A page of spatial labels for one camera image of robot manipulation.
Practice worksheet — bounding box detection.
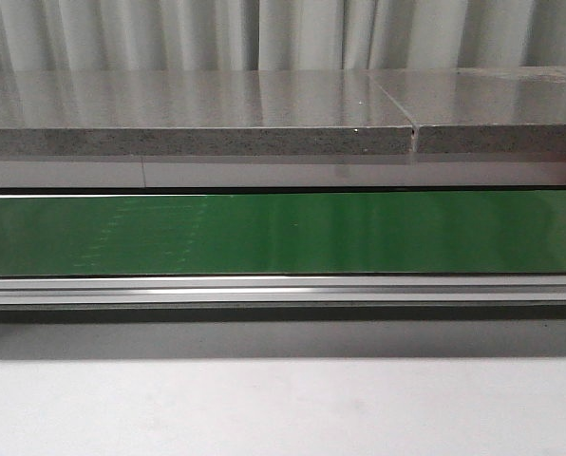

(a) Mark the grey stone slab right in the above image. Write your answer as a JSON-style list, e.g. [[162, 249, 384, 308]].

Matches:
[[368, 67, 566, 158]]

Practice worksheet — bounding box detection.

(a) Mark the green conveyor belt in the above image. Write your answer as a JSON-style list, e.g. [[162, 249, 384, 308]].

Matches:
[[0, 190, 566, 276]]

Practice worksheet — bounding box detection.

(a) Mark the aluminium conveyor side rail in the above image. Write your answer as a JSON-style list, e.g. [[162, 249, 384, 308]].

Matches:
[[0, 275, 566, 311]]

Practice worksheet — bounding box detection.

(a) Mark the white pleated curtain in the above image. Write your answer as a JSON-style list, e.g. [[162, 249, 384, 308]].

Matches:
[[0, 1, 566, 71]]

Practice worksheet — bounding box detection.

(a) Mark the grey speckled stone slab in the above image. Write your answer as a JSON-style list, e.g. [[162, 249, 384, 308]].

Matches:
[[0, 70, 412, 157]]

